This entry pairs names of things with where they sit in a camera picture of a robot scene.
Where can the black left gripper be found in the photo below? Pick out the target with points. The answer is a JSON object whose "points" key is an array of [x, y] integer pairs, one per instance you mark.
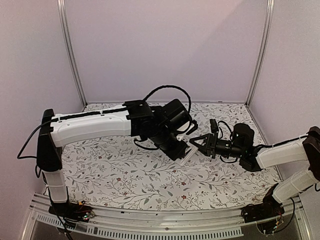
{"points": [[176, 154]]}

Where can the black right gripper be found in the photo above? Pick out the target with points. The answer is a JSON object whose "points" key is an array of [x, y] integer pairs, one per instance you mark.
{"points": [[211, 145]]}

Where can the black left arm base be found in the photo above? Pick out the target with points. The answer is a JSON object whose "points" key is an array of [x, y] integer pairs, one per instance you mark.
{"points": [[73, 212]]}

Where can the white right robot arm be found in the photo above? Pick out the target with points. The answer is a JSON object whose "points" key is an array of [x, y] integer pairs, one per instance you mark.
{"points": [[256, 158]]}

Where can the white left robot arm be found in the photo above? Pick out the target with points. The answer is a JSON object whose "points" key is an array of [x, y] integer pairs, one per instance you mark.
{"points": [[165, 126]]}

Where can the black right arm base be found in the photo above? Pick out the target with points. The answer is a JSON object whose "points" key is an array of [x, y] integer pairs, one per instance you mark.
{"points": [[267, 209]]}

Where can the floral patterned table mat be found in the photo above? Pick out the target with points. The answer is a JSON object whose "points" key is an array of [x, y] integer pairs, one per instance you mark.
{"points": [[114, 172]]}

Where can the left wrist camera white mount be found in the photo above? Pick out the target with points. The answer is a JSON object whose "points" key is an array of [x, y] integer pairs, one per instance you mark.
{"points": [[186, 129]]}

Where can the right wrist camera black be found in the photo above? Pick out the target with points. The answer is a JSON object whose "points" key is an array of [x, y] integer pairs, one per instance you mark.
{"points": [[214, 128]]}

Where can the aluminium table edge rail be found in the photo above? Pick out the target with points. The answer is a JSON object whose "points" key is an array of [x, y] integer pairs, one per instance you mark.
{"points": [[129, 224]]}

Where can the right aluminium frame post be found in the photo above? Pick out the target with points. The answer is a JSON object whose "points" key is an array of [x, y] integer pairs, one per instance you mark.
{"points": [[262, 51]]}

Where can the aluminium frame post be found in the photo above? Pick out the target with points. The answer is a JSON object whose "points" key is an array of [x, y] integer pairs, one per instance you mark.
{"points": [[61, 7], [262, 51]]}

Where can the left aluminium frame post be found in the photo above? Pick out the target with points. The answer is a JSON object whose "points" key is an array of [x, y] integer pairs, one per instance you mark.
{"points": [[61, 7]]}

